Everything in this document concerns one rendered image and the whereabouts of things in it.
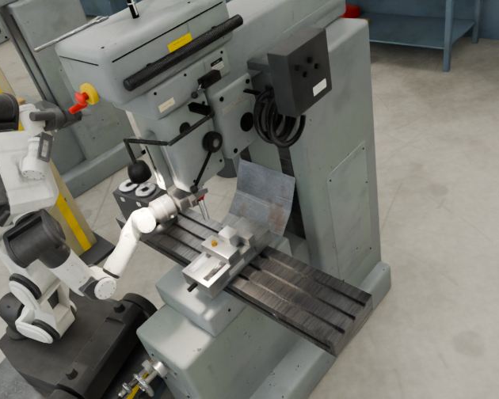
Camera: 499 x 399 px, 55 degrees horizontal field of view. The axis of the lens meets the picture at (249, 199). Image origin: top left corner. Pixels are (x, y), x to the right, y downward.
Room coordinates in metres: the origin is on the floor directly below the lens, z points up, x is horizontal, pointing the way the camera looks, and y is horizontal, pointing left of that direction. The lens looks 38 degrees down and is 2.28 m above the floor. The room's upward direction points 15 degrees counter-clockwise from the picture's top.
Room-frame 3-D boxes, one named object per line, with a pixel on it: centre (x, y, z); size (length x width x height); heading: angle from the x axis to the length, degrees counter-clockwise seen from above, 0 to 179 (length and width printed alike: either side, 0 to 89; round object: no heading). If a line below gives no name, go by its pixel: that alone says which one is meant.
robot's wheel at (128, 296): (1.65, 0.67, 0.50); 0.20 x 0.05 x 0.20; 57
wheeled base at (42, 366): (1.57, 1.02, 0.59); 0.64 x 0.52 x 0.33; 57
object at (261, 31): (1.78, -0.21, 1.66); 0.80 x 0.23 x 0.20; 129
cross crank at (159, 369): (1.15, 0.57, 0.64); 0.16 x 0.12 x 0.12; 129
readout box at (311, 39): (1.39, -0.26, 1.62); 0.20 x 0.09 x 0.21; 129
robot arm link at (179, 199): (1.43, 0.26, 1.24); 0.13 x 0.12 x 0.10; 25
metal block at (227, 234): (1.38, 0.11, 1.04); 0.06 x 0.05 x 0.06; 39
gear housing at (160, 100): (1.49, 0.15, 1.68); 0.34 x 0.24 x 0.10; 129
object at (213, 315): (1.47, 0.18, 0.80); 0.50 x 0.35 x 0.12; 129
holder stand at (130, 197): (1.75, 0.46, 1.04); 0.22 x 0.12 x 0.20; 48
